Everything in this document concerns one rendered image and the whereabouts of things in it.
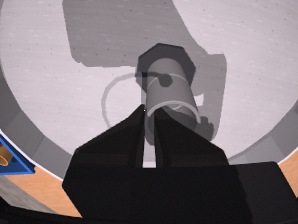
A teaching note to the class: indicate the blue tray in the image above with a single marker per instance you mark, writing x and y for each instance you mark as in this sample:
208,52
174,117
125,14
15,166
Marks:
15,167

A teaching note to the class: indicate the bronze bushing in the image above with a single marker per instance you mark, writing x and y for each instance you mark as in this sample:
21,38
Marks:
5,154

